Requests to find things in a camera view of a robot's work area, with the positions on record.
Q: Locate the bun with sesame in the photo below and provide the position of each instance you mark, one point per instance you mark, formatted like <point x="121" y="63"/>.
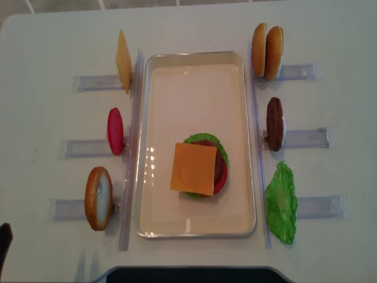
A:
<point x="274" y="52"/>

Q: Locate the green lettuce leaf on stack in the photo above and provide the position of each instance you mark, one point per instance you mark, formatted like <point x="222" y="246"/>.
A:
<point x="208" y="136"/>

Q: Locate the orange cheese slice on stack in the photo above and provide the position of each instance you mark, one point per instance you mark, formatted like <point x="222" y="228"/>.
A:
<point x="193" y="168"/>

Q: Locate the brown meat patty on stack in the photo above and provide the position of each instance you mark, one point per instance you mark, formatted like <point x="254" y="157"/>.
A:
<point x="218" y="166"/>

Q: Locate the red tomato slice on stack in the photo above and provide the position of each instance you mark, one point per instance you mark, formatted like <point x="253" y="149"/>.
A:
<point x="218" y="185"/>

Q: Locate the upright red tomato slice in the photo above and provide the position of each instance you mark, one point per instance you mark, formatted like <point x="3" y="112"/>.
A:
<point x="115" y="131"/>

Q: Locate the upright brown meat patty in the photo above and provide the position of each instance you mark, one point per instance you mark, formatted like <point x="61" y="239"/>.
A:
<point x="276" y="128"/>

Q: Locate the upright orange cheese slice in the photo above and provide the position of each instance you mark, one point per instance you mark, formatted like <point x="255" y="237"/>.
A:
<point x="123" y="62"/>

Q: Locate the upright green lettuce leaf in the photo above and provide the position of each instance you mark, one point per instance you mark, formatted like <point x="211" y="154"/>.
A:
<point x="281" y="204"/>

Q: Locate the clear holder under cheese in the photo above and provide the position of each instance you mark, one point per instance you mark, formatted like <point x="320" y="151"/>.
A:
<point x="98" y="83"/>

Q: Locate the clear holder under tomato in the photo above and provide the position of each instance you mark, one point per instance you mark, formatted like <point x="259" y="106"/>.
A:
<point x="73" y="149"/>

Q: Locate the clear holder under lettuce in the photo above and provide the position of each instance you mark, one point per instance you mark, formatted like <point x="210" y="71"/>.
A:
<point x="325" y="207"/>

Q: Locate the white rectangular tray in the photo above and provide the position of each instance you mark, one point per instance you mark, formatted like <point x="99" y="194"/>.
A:
<point x="186" y="94"/>

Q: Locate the upright bun half left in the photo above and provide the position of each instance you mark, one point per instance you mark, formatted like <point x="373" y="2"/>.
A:
<point x="98" y="198"/>

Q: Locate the clear holder under patty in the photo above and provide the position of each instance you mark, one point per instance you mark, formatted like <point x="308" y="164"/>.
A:
<point x="322" y="137"/>

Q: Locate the upright bun right rack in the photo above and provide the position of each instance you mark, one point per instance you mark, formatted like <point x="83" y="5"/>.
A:
<point x="258" y="46"/>

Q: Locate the clear holder under right buns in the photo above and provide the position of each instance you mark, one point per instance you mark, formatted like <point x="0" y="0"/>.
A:
<point x="297" y="72"/>

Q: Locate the clear holder under left bun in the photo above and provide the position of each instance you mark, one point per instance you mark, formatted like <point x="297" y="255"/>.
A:
<point x="74" y="210"/>

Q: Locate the dark base at bottom edge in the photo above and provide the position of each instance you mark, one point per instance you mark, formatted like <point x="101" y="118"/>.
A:
<point x="192" y="274"/>

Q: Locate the black object at left edge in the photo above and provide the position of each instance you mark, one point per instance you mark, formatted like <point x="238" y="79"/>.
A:
<point x="6" y="237"/>

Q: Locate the clear left long rail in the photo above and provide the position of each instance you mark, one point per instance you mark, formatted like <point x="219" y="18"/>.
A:
<point x="132" y="152"/>

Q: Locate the clear long rail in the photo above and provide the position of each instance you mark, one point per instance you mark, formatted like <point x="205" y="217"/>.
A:
<point x="258" y="139"/>
<point x="132" y="152"/>

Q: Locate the clear right long rail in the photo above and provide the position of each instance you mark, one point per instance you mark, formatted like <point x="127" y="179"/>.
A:
<point x="258" y="139"/>

